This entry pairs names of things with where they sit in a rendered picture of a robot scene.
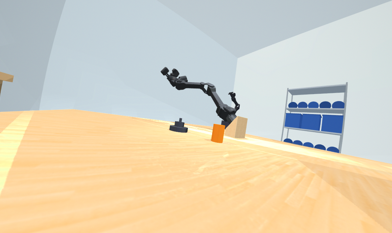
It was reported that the orange knob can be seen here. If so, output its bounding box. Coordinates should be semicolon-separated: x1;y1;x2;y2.
211;124;225;143

